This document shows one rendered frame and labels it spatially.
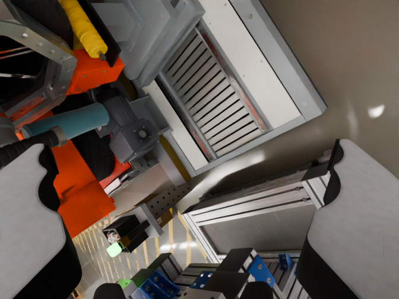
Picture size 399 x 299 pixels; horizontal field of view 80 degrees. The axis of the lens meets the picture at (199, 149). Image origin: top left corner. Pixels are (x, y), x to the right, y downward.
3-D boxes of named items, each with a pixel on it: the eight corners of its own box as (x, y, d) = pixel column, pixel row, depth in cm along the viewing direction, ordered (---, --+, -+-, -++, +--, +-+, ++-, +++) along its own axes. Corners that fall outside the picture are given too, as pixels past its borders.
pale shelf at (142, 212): (144, 202, 114) (139, 206, 112) (164, 232, 114) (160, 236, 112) (115, 216, 145) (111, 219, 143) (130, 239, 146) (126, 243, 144)
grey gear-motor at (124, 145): (140, 61, 125) (76, 75, 101) (184, 129, 126) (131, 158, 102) (127, 80, 138) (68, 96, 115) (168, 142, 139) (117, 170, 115)
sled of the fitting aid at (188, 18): (155, -70, 90) (135, -76, 84) (207, 11, 91) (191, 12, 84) (113, 27, 127) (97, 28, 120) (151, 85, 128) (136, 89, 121)
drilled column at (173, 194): (184, 177, 157) (133, 215, 128) (192, 189, 157) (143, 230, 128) (176, 180, 164) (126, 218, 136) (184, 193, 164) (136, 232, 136)
